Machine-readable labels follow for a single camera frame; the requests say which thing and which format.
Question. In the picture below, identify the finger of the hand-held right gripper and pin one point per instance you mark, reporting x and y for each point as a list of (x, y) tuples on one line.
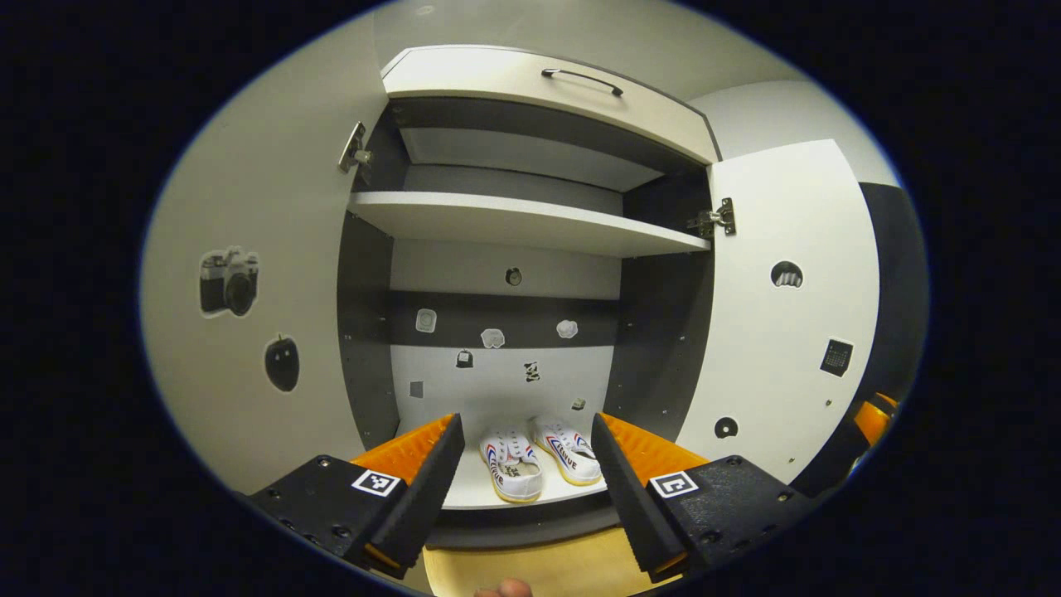
[(841, 452)]

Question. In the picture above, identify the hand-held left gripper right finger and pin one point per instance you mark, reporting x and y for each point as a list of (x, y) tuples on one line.
[(634, 506)]

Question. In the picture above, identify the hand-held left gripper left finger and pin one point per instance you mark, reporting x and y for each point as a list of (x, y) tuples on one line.
[(427, 497)]

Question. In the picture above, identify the white shoe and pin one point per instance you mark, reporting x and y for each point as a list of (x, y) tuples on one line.
[(514, 477), (572, 460)]

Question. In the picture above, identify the white cabinet door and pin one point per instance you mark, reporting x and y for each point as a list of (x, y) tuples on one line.
[(273, 207), (779, 356)]

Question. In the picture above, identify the white shoe cabinet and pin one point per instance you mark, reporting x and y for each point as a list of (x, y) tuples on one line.
[(497, 398)]

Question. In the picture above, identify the metal door hinge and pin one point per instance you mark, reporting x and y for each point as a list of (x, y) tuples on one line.
[(714, 219), (354, 149)]

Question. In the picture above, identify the white cabinet shelf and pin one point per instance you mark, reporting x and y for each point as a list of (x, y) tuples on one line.
[(514, 220)]

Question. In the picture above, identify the white cabinet drawer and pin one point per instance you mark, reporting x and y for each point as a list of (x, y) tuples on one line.
[(497, 79)]

